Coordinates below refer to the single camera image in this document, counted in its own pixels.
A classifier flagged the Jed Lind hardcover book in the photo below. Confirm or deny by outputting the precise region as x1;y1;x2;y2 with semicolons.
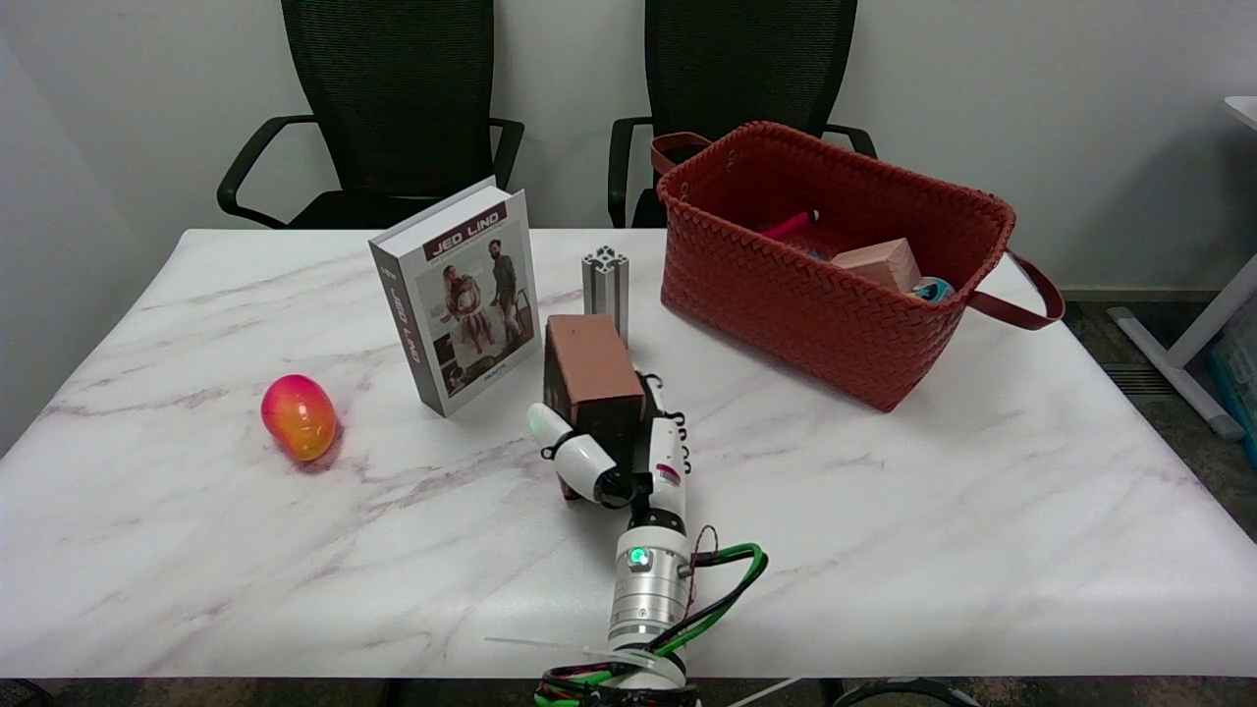
369;177;543;418

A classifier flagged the white desk frame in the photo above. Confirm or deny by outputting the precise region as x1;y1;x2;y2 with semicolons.
1108;96;1257;441

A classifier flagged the red woven basket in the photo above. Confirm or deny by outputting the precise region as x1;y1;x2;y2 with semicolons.
649;121;1066;413

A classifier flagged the silver aluminium extrusion piece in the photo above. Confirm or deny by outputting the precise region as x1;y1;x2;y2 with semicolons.
581;245;630;347

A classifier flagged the light brown block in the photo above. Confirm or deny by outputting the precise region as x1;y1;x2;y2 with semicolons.
830;238;923;294

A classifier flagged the red orange mango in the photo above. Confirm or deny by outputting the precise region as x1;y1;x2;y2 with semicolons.
260;374;338;462

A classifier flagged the blue storage bin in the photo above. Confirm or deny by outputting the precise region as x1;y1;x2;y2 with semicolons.
1208;319;1257;467

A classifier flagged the white zip tie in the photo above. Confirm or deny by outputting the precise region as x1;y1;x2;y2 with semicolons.
484;636;688;688

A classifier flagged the green black cable bundle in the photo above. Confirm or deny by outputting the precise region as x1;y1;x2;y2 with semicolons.
535;543;769;707

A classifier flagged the pink marker pen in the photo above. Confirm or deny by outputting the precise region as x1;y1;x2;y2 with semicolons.
761;209;821;241

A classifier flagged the brown paper box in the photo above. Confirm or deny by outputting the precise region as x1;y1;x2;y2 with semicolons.
543;314;649;502

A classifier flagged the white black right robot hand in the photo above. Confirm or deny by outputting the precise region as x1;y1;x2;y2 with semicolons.
526;372;692;537

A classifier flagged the black mesh office chair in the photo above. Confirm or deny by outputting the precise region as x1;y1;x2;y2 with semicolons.
607;0;878;229
217;0;525;231

